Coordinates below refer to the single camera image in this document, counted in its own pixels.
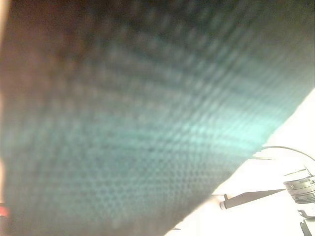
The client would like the teal mesh fabric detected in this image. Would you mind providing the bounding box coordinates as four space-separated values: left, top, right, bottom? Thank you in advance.
0 0 315 236

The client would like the black metal table frame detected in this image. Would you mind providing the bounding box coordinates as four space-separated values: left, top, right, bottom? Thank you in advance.
218 188 287 211

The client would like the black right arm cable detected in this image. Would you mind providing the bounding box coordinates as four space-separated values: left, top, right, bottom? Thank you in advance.
252 146 315 161

